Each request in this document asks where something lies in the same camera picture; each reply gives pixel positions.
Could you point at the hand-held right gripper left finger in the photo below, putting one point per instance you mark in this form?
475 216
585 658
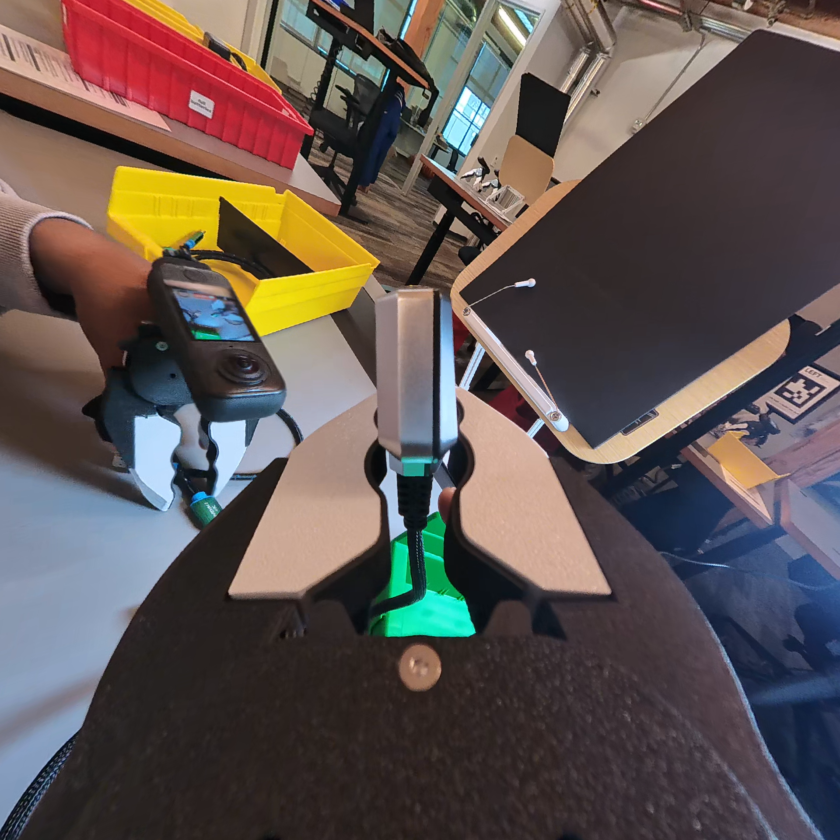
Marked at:
315 512

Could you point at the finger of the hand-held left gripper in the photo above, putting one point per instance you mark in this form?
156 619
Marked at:
151 459
233 446

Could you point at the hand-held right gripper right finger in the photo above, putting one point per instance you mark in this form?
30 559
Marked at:
525 512

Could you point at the yellow plastic bin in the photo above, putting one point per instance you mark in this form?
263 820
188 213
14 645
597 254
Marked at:
295 289

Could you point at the green plastic bin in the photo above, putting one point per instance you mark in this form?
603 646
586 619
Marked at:
426 620

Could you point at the black hdmi switch box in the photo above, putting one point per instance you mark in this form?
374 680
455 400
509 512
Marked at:
413 367

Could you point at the person's left forearm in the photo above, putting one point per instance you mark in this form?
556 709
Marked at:
13 249

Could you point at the person's right hand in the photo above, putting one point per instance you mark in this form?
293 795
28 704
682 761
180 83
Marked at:
446 502

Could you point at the person's left hand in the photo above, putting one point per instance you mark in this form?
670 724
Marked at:
92 275

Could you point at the black bin divider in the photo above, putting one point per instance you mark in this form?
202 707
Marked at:
256 243

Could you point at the light wooden table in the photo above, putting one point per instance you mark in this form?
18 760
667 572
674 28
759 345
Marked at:
197 157

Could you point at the yellow folded card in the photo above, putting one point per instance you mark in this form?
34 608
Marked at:
741 459

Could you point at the black office chair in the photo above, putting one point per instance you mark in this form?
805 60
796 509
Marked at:
341 124

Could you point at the blue hanging jacket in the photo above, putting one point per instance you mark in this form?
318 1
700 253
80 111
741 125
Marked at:
380 138

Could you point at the red bin white label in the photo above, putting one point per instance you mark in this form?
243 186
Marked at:
164 72

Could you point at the black wood-rimmed board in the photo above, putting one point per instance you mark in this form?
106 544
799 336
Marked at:
656 262
541 105

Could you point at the wooden top office desk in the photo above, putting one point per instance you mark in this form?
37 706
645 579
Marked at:
367 39
459 190

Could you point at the framed black white poster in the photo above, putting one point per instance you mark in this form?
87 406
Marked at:
804 394

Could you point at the white printed paper sheet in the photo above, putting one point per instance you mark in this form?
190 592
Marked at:
39 65

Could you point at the yellow storage tray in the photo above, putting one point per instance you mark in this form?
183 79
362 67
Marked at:
164 16

